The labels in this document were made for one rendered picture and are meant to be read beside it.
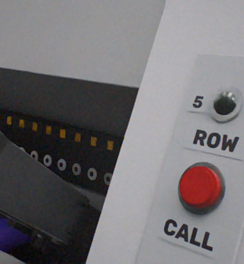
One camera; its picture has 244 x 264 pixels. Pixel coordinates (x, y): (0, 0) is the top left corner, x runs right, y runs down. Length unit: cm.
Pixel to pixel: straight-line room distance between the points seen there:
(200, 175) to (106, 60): 10
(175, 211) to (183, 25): 8
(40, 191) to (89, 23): 10
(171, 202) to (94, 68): 10
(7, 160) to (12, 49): 13
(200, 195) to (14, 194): 8
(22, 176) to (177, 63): 8
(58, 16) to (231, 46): 11
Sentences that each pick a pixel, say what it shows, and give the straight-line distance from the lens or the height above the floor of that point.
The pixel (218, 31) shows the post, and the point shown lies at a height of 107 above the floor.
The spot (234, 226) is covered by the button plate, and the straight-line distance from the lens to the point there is 20.
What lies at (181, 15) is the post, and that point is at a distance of 24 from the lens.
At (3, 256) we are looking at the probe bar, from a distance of 37.
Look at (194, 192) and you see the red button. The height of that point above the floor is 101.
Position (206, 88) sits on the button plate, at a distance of 22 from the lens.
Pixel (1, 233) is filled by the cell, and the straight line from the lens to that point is 42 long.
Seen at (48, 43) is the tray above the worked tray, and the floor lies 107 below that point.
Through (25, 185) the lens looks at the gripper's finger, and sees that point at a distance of 23.
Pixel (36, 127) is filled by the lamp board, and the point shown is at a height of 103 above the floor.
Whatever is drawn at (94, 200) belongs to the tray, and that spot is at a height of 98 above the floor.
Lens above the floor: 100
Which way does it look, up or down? 5 degrees up
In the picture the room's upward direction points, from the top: 17 degrees clockwise
